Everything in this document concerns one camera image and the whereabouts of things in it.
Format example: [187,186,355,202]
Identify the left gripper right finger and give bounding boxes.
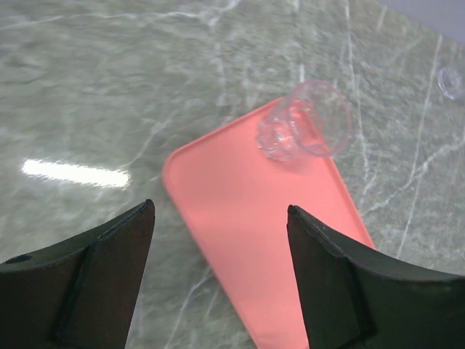
[287,205,464,348]

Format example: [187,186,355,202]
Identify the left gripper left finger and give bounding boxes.
[1,199,155,348]

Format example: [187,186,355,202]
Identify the clear glass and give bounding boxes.
[437,66,464,100]
[256,80,352,161]

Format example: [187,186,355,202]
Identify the salmon pink plastic tray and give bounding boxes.
[162,103,372,348]

